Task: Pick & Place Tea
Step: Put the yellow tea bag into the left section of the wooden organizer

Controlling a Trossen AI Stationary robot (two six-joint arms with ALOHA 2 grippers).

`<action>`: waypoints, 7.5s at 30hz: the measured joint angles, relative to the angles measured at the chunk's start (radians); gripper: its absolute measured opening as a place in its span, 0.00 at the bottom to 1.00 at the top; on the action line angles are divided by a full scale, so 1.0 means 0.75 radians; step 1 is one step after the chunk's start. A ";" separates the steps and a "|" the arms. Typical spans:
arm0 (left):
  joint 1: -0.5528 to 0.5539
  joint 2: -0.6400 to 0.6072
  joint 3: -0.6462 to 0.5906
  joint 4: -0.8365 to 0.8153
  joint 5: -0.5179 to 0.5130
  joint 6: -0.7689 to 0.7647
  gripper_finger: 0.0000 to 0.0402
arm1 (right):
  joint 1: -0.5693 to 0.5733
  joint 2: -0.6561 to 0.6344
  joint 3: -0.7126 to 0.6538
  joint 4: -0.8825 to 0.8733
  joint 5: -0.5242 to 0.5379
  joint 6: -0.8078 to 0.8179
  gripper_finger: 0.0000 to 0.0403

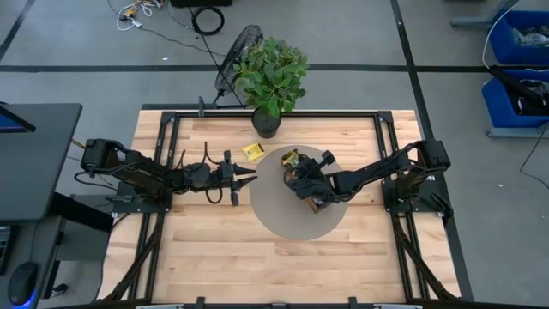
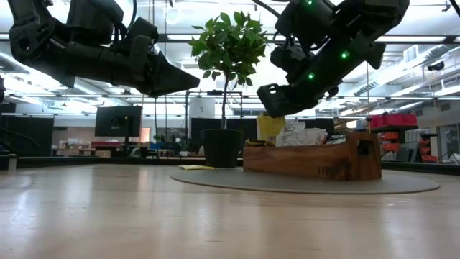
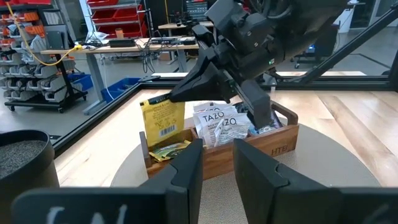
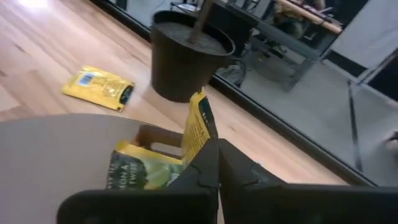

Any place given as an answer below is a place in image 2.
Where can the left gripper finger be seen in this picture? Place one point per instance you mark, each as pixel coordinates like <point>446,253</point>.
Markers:
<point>169,82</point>
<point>160,61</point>

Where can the yellow tea packet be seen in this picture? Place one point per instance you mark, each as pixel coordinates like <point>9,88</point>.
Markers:
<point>196,167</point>
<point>271,127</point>

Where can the white and orange tea packet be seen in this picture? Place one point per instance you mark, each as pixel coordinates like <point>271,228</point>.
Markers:
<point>316,136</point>
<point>293,135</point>

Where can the wooden tea box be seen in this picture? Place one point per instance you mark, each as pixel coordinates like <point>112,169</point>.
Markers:
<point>294,162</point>

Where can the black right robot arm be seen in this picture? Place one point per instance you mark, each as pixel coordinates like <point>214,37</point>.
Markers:
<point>359,21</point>

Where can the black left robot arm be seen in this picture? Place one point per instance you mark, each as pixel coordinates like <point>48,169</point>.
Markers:
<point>28,43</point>

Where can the white cylinder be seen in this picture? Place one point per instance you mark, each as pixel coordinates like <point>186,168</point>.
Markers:
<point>202,108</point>

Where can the black monitor on stand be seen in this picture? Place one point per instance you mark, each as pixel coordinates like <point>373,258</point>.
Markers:
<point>118,120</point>

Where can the blue crate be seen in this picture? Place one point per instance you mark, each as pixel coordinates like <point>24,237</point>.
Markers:
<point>161,145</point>

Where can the green potted plant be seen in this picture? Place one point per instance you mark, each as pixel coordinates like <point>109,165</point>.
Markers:
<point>230,46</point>

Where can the round grey mat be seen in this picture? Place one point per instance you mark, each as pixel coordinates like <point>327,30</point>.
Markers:
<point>223,180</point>

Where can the red storage bin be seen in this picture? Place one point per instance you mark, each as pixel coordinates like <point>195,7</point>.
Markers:
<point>395,120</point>

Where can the ceiling air vent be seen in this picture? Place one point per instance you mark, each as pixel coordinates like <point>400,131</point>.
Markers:
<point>410,54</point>

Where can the shelf with orange bins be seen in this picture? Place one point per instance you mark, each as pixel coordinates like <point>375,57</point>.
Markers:
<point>413,144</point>

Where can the black ceiling spotlight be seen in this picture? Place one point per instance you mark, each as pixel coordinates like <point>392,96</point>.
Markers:
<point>436,66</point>

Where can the black metal table frame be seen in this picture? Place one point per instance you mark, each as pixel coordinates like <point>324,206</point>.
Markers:
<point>72,162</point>

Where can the black partition wall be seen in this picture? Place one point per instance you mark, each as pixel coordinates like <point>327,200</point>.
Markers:
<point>27,136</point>

